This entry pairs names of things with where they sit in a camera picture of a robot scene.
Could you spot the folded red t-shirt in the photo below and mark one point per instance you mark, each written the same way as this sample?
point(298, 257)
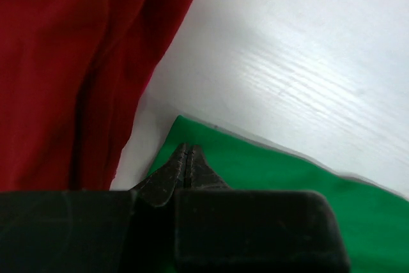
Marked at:
point(72, 74)

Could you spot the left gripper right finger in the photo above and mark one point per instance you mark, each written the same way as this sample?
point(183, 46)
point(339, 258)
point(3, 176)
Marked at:
point(221, 229)

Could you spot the green t-shirt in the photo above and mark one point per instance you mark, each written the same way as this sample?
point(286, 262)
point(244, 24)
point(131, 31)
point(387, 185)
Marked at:
point(373, 222)

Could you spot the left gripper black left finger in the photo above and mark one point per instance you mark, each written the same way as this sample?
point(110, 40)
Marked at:
point(92, 231)

